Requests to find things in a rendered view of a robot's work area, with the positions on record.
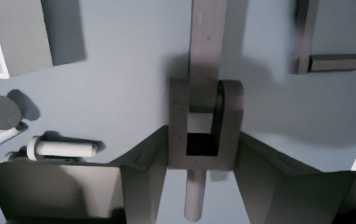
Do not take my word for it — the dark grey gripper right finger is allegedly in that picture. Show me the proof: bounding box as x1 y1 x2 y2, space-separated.
233 131 356 224

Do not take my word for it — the dark grey rectangular bar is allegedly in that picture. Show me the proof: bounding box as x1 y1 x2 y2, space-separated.
187 0 227 114

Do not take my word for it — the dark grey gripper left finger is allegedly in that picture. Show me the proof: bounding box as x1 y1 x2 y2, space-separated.
0 125 168 224

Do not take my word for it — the white divided parts tray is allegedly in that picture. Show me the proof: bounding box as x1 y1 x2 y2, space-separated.
0 0 53 78

